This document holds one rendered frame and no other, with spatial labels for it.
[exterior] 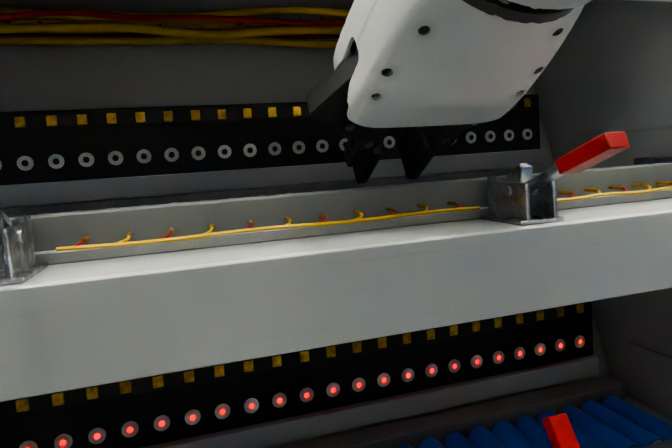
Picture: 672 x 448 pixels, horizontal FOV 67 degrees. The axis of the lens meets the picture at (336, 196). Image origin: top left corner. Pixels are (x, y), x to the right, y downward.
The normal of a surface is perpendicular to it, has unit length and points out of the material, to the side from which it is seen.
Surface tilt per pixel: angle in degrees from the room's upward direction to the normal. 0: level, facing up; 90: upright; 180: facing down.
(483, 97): 171
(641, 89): 90
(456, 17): 164
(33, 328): 108
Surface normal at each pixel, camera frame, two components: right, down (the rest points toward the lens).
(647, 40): -0.96, 0.08
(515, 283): 0.28, 0.04
